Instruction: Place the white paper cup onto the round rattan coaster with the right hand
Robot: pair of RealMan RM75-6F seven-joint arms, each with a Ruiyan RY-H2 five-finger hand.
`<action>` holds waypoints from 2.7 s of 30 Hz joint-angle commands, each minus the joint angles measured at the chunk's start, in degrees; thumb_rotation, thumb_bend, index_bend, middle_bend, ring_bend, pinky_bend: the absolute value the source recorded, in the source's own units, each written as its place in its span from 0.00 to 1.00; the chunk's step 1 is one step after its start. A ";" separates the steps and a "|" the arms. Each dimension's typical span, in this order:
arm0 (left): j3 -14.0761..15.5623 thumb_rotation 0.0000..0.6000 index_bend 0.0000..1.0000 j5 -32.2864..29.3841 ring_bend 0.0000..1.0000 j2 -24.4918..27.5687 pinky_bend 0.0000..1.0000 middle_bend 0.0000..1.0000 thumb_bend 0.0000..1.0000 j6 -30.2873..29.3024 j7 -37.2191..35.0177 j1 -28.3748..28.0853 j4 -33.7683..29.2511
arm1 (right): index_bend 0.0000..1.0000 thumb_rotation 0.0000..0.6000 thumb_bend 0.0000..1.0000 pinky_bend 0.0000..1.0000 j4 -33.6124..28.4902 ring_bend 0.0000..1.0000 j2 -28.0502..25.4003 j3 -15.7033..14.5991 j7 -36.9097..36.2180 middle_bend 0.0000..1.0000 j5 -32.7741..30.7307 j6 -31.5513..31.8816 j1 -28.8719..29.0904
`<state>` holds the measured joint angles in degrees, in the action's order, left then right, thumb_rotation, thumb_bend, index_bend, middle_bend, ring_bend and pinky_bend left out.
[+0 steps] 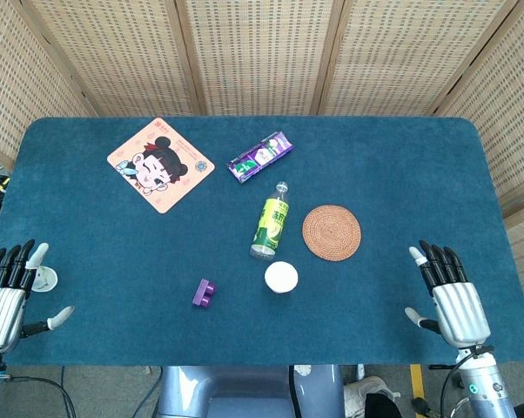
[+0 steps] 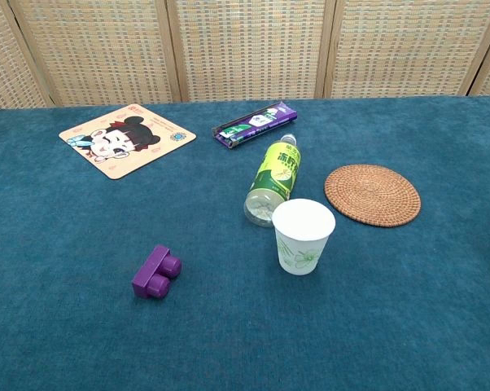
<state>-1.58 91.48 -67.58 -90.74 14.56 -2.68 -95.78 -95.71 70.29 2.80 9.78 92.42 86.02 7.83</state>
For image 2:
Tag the white paper cup green print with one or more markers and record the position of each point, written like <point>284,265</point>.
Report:
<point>304,240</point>

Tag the round woven rattan coaster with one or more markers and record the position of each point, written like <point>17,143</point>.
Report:
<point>375,195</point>

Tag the green label plastic bottle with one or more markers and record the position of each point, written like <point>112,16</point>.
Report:
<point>275,175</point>

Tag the purple toothpaste box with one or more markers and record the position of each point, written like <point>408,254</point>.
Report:
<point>255,125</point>

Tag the purple toy building block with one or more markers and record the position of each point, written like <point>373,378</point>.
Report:
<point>153,277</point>

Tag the cartoon girl square mat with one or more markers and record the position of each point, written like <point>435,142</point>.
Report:
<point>127,140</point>

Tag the woven bamboo folding screen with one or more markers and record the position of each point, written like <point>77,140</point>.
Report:
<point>245,49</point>

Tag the teal table cloth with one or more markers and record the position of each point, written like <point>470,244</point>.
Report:
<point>66,326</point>

